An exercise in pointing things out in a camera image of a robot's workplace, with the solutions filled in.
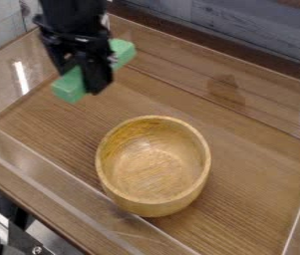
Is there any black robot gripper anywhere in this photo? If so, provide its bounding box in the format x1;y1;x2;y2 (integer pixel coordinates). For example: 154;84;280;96
34;0;114;95

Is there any green rectangular block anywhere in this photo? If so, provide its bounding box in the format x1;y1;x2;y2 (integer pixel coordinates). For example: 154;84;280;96
51;39;137;104

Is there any brown wooden bowl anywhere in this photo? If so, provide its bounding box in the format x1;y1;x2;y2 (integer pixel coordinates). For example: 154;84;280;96
95;116;212;217

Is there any clear acrylic tray wall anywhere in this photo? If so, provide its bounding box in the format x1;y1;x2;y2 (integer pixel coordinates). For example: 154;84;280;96
0;129;193;255

